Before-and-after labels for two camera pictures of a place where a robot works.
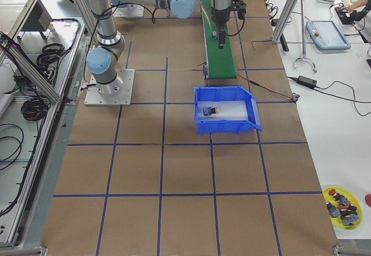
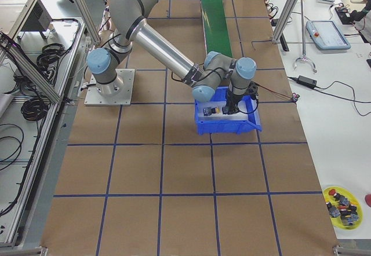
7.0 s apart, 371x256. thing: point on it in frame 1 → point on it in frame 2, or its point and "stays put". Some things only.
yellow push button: x=208 y=111 stays put
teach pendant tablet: x=326 y=35 stays put
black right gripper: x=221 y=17 → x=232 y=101
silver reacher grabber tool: x=304 y=56 stays put
